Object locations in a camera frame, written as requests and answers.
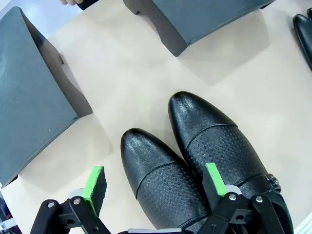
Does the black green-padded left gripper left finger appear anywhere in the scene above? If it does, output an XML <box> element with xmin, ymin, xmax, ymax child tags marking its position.
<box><xmin>30</xmin><ymin>165</ymin><xmax>108</xmax><ymax>234</ymax></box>

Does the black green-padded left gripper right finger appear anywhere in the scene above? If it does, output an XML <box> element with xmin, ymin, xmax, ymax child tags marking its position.
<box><xmin>185</xmin><ymin>162</ymin><xmax>293</xmax><ymax>234</ymax></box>

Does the black smooth shoe with zipper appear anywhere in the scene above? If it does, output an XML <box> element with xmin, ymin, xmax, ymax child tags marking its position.
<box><xmin>292</xmin><ymin>7</ymin><xmax>312</xmax><ymax>72</ymax></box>

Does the black metal shoe stand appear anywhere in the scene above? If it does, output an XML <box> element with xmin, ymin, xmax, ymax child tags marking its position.
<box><xmin>0</xmin><ymin>6</ymin><xmax>94</xmax><ymax>189</ymax></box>
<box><xmin>122</xmin><ymin>0</ymin><xmax>277</xmax><ymax>58</ymax></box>

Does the person in black T-shirt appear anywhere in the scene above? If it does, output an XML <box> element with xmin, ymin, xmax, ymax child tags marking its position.
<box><xmin>77</xmin><ymin>0</ymin><xmax>91</xmax><ymax>11</ymax></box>

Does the black textured shoe with buckle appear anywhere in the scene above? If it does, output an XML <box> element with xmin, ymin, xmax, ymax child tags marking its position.
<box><xmin>167</xmin><ymin>91</ymin><xmax>294</xmax><ymax>234</ymax></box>

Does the black textured leather shoe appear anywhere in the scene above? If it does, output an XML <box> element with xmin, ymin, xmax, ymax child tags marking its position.
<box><xmin>120</xmin><ymin>128</ymin><xmax>211</xmax><ymax>234</ymax></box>

